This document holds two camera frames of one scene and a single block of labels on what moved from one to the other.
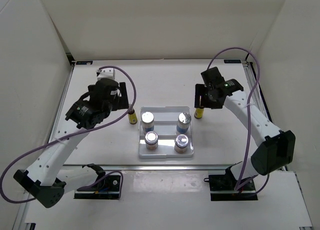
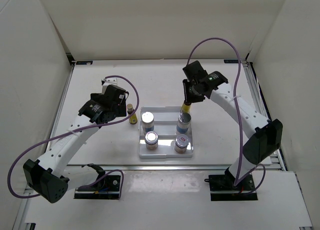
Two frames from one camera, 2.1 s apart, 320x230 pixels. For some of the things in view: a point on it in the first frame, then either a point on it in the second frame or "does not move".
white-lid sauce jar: x=181 y=143 does not move
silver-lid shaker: x=147 y=119 does not move
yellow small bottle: x=198 y=113 -> x=185 y=108
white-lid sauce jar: x=151 y=140 does not move
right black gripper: x=199 y=91 -> x=188 y=98
